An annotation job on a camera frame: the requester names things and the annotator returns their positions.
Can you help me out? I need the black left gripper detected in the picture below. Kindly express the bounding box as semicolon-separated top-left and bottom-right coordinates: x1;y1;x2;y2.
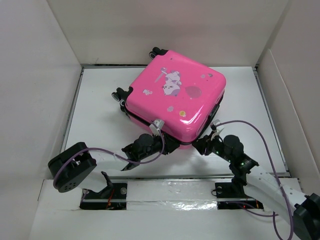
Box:
138;130;179;160

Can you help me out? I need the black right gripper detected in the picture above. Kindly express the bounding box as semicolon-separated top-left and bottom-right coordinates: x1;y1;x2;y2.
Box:
191;131;233;163

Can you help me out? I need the pink hard-shell suitcase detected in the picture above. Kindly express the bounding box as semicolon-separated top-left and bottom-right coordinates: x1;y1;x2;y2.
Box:
111;47;227;148

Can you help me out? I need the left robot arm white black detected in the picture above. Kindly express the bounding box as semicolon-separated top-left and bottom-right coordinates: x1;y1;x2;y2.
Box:
47;133;181;199

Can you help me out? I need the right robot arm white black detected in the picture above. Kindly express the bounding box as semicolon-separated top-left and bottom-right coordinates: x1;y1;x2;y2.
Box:
192;135;320;240

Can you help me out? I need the white foam block with tape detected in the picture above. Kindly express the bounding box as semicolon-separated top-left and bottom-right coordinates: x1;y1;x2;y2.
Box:
126;179;218;211

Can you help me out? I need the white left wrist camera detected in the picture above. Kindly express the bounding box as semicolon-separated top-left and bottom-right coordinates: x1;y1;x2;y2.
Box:
149;119;165;136

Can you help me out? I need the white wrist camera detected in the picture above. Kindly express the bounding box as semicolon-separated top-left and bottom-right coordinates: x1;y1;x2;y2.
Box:
210;119;225;140
149;119;165;136

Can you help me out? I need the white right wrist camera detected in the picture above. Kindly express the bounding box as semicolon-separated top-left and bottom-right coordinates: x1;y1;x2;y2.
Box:
210;119;225;140

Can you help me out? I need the black metal base rail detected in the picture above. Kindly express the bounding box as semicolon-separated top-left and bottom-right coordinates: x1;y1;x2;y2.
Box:
79;179;264;211

